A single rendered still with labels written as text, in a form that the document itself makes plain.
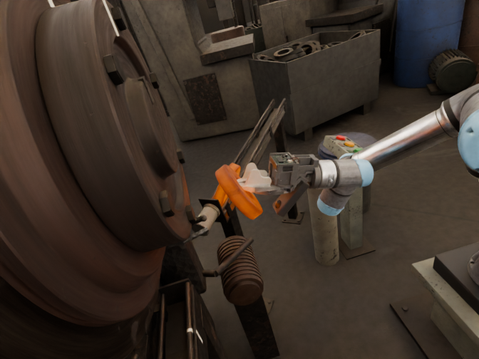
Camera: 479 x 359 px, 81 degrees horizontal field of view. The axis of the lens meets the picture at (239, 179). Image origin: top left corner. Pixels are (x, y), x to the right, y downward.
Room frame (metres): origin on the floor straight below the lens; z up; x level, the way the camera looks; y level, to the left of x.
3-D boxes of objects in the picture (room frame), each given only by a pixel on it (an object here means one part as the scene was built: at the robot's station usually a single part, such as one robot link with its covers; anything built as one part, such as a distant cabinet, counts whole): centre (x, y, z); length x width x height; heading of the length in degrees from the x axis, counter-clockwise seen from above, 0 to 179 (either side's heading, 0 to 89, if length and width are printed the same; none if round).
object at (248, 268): (0.67, 0.08, 0.27); 0.22 x 0.13 x 0.53; 3
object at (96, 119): (0.34, 0.10, 1.11); 0.28 x 0.06 x 0.28; 3
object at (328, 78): (2.85, -0.95, 0.39); 1.03 x 0.83 x 0.77; 108
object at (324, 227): (1.00, -0.34, 0.26); 0.12 x 0.12 x 0.52
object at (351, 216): (1.05, -0.50, 0.31); 0.24 x 0.16 x 0.62; 3
